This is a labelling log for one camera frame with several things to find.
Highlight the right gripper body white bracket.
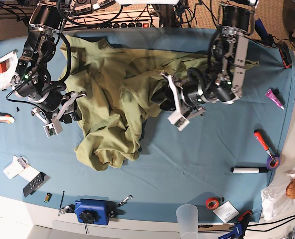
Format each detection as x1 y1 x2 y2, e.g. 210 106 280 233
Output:
31 91 87 138

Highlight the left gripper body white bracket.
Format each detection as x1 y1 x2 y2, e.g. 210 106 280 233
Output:
160 71 205 131

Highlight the olive green t-shirt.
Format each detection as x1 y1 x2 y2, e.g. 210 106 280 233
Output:
59 34 259 172

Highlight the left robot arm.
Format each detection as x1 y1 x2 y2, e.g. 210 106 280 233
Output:
151 0 258 131

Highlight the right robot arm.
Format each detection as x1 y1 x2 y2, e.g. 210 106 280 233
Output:
6 0 86 137

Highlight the white card packet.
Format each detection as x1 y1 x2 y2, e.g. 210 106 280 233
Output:
3 156 40 182

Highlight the blue table cloth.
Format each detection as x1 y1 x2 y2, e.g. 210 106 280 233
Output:
0 42 295 222

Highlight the orange white utility knife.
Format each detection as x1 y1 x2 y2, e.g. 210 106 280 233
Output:
0 112 15 124

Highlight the black remote control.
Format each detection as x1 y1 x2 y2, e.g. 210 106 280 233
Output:
23 172 47 198

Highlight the small green battery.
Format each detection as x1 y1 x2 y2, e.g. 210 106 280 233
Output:
44 193 52 203

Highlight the black white marker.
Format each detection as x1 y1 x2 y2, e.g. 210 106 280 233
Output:
230 167 269 174

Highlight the white power strip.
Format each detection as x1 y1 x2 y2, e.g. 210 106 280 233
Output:
71 8 161 28

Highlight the small red box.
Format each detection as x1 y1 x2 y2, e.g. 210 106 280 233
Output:
0 62 7 74

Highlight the red tape roll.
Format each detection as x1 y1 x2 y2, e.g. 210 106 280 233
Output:
205 198 220 210

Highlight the purple glue tube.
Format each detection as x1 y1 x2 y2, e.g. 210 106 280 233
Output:
265 89 285 110

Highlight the translucent plastic cup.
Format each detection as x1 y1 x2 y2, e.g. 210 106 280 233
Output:
176 204 198 239

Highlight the silver carabiner clip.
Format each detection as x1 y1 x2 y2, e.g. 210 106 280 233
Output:
117 195 133 207

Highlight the purple tape roll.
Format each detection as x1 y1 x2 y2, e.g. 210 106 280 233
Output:
266 156 281 170

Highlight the white paper note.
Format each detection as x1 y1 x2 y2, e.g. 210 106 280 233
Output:
213 201 239 223

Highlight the black red corner clamp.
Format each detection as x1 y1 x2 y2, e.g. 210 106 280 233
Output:
277 41 292 68

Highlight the blue orange bar clamp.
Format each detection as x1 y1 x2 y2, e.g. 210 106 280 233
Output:
218 210 252 239

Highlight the white plastic bag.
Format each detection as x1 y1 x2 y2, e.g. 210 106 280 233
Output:
261 167 295 221

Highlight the red handled screwdriver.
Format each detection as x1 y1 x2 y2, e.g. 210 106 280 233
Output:
254 130 274 160

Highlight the blue clamp mount block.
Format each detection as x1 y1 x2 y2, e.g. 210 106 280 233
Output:
74 199 109 226

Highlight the blue black clamp handle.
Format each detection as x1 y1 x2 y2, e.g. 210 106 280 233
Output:
254 19 276 47

